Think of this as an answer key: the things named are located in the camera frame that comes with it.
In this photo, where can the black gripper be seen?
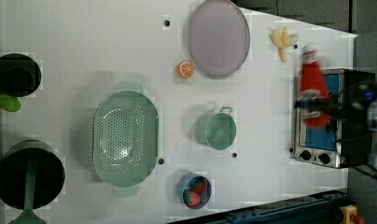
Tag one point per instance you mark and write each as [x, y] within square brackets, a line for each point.
[355, 104]

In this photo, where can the red plush ketchup bottle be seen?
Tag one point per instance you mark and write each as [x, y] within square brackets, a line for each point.
[312, 87]

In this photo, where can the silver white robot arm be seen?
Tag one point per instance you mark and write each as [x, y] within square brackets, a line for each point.
[336, 131]

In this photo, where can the grey round plate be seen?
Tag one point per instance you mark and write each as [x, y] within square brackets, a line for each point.
[218, 37]

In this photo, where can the silver toaster oven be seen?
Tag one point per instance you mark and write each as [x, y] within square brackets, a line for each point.
[338, 79]

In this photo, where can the peeled banana toy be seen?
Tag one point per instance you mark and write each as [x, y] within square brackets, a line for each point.
[283, 40]

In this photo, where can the yellow red clamp tool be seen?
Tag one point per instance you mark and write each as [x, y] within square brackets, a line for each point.
[350, 215]

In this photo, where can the orange slice toy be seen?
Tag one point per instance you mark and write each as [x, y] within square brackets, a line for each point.
[185, 69]

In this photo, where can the upper strawberry toy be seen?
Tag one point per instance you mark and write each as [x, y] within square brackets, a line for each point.
[198, 186]

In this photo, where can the strawberry toy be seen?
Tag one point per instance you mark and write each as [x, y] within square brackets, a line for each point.
[198, 186]
[191, 198]

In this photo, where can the blue bowl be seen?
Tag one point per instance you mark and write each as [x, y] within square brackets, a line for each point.
[185, 184]

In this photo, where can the lower strawberry toy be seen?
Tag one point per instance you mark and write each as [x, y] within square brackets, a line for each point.
[191, 198]

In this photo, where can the green perforated colander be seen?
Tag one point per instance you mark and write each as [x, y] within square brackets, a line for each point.
[125, 139]

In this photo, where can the small black pot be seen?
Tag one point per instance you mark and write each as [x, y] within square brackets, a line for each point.
[20, 75]

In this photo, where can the green lime toy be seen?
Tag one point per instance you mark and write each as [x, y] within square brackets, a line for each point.
[10, 103]

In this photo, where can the green ladle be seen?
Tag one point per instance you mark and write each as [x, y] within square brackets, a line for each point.
[28, 216]

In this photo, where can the large black pot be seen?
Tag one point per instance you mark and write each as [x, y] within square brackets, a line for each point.
[49, 180]

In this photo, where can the blue metal frame rail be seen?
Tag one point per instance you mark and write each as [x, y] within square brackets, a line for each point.
[319, 208]

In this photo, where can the green cup with handle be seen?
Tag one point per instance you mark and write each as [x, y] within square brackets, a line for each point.
[216, 130]

